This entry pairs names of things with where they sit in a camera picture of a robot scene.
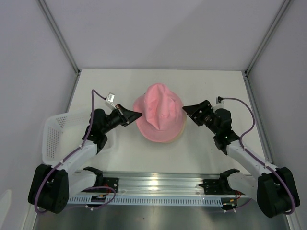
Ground pink bucket hat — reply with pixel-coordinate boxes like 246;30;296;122
133;83;186;143

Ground aluminium mounting rail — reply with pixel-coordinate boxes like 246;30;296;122
103;172;257;198

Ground aluminium frame post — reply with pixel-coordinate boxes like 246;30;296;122
244;0;293;77
36;0;80;75

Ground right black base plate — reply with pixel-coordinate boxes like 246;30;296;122
198;179;227;195

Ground white slotted cable duct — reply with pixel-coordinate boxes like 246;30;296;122
68;195;223;207

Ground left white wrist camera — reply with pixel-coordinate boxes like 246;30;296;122
105;92;117;110

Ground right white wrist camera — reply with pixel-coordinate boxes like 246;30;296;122
213;96;224;111

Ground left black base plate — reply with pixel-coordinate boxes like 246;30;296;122
95;177;119;193

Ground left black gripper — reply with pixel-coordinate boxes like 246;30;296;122
101;104;142;134

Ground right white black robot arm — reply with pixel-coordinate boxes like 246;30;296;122
183;97;300;218

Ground white perforated plastic basket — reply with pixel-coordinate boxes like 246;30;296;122
42;106;116;167

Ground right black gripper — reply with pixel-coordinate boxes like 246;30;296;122
182;100;219;136

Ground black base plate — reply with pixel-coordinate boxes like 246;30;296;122
198;179;227;195
95;177;119;193

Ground right aluminium frame post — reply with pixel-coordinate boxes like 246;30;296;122
244;0;293;77

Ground beige bucket hat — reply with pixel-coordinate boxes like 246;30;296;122
164;115;187;144

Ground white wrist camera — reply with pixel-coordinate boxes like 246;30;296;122
213;96;224;111
105;92;117;110

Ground left aluminium frame post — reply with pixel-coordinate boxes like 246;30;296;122
36;0;80;75

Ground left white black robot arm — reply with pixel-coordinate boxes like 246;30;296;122
28;104;142;214

